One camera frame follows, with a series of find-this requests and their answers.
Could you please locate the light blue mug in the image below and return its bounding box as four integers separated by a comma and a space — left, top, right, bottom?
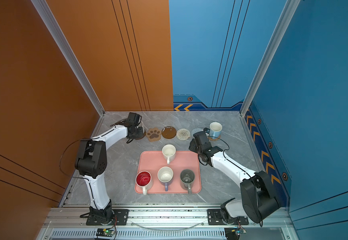
209, 122, 223, 137

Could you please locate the aluminium front rail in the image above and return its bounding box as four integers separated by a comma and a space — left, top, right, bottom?
36, 204, 299, 240

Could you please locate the grey green mug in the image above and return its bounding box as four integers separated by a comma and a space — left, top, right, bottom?
180, 169, 195, 194

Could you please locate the pink rectangular tray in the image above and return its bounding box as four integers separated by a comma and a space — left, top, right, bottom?
135, 151, 202, 195

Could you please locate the tan wicker round coaster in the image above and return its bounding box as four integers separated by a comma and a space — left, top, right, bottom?
208, 136, 220, 141

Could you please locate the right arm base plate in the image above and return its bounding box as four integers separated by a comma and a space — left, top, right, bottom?
207, 209, 249, 226

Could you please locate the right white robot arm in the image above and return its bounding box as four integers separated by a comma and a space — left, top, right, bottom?
189, 131, 282, 225

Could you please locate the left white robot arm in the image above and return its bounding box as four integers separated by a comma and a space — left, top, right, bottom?
75, 113, 145, 226

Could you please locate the circuit board right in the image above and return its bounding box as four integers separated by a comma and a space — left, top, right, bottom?
224, 228, 247, 240

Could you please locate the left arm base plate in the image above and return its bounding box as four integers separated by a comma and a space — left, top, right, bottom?
86, 209, 129, 227

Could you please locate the white woven round coaster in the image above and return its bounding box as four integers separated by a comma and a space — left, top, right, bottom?
176, 129, 191, 141

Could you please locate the aluminium corner post left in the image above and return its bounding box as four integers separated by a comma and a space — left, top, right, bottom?
31, 0, 105, 116

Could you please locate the aluminium corner post right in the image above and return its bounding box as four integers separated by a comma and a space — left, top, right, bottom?
240, 0, 301, 117

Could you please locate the aluminium corner post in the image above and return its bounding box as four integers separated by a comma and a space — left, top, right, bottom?
31, 0, 105, 116
240, 0, 301, 117

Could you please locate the blue grey woven coaster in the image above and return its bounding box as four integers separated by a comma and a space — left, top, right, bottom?
191, 128, 203, 137

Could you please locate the green circuit board left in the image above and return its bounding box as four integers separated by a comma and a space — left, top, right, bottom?
96, 228, 117, 240

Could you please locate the dark brown rimmed coaster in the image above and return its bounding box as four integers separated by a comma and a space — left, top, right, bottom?
162, 126, 177, 139

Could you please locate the red inside white mug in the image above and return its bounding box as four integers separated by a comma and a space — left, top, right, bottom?
136, 171, 154, 195

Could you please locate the paw shaped cork coaster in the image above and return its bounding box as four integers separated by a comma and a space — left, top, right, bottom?
146, 128, 162, 142

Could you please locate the purple mug white inside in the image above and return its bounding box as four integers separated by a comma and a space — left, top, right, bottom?
157, 167, 174, 192

